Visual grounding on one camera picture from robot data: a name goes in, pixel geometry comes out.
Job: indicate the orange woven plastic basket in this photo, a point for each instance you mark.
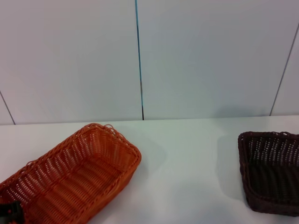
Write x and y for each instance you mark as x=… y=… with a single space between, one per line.
x=77 y=179

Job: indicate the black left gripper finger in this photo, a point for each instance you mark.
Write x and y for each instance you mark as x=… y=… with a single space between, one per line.
x=11 y=219
x=13 y=207

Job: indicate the dark brown woven basket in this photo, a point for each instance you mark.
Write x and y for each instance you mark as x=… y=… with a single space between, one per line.
x=273 y=177

